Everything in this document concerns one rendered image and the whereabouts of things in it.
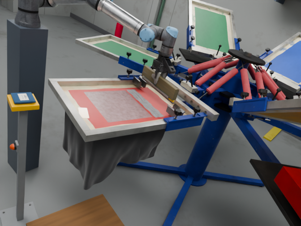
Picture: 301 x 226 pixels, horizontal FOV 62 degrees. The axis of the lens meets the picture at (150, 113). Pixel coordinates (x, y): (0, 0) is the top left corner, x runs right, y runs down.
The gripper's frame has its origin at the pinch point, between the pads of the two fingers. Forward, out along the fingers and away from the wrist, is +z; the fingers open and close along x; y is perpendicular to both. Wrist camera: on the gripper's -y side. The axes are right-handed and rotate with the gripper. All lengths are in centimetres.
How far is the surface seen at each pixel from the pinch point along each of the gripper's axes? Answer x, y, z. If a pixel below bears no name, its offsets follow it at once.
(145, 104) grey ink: 8.4, -3.3, 13.0
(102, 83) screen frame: 25.9, 25.4, 12.0
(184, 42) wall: -275, 257, 42
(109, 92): 25.1, 14.8, 13.6
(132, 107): 19.8, -5.3, 13.5
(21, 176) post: 78, 10, 66
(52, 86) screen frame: 60, 20, 11
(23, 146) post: 77, 10, 43
